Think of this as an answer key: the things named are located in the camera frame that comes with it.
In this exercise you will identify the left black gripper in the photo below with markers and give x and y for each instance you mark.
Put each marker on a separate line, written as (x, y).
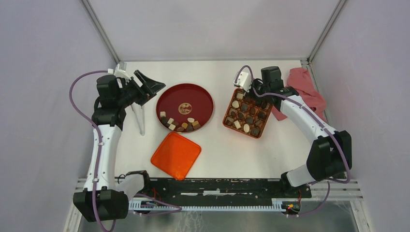
(151, 87)

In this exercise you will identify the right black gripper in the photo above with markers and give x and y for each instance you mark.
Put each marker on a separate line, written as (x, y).
(256, 81)

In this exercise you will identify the metal serving tongs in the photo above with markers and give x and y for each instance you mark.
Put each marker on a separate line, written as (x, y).
(139, 114)

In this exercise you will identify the white rounded chocolate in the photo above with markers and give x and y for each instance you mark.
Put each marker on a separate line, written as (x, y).
(235, 104)

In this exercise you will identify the orange compartment chocolate box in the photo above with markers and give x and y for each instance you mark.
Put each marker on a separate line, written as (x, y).
(256, 114)

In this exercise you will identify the white oval chocolate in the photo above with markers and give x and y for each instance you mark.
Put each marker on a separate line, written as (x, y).
(246, 128)
(190, 120)

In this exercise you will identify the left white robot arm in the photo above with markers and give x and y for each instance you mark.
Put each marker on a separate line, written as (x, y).
(103, 197)

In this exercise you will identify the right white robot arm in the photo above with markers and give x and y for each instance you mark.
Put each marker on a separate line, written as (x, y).
(331, 150)

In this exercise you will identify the round dark red plate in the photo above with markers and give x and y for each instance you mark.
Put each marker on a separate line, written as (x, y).
(183, 101)

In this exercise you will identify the pink cloth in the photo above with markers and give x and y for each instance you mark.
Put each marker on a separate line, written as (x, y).
(300, 80)

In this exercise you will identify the orange box lid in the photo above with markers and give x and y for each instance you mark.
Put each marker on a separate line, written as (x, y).
(176, 155)

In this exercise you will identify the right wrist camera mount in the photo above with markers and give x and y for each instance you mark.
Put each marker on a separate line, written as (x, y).
(242, 80)

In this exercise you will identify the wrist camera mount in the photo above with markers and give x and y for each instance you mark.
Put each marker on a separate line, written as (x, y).
(242, 80)
(120, 73)

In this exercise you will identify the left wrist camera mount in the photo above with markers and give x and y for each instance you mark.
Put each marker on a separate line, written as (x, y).
(120, 73)

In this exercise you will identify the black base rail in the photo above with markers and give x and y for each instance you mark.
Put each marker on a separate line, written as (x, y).
(222, 192)

